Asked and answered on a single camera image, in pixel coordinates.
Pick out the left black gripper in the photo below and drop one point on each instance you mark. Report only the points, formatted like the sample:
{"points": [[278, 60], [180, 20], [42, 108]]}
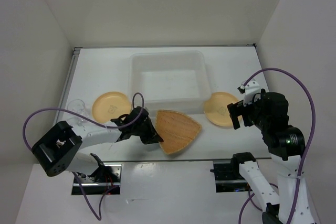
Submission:
{"points": [[152, 136]]}

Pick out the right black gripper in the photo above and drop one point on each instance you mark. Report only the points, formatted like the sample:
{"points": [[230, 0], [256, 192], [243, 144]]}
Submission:
{"points": [[235, 109]]}

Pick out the woven bamboo triangular basket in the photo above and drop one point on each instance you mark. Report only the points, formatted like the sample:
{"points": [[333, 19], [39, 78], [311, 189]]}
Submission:
{"points": [[177, 130]]}

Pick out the tan round plate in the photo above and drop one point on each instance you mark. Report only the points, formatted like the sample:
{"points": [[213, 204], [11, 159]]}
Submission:
{"points": [[216, 111], [109, 106]]}

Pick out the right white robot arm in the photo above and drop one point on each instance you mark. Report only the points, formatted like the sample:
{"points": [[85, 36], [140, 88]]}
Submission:
{"points": [[290, 203]]}

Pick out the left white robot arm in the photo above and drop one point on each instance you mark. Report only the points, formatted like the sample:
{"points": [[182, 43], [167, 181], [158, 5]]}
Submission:
{"points": [[58, 147]]}

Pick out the clear plastic bin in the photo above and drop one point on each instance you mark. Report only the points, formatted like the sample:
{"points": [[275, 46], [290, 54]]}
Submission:
{"points": [[175, 81]]}

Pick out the clear glass cup front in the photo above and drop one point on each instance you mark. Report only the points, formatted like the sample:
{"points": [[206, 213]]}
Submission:
{"points": [[81, 123]]}

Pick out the clear glass cup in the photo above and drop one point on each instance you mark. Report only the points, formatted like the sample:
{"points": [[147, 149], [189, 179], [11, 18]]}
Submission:
{"points": [[81, 123], [79, 107]]}

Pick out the clear glass cup rear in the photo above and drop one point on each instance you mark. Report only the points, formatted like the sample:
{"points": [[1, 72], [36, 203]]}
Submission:
{"points": [[79, 107]]}

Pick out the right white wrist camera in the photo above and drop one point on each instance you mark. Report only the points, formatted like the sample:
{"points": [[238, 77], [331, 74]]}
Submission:
{"points": [[251, 92]]}

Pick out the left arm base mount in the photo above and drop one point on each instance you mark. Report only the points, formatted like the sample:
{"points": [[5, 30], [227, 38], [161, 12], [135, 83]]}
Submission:
{"points": [[99, 183]]}

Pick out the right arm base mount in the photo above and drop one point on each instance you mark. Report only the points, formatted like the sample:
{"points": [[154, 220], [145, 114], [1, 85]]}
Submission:
{"points": [[227, 176]]}

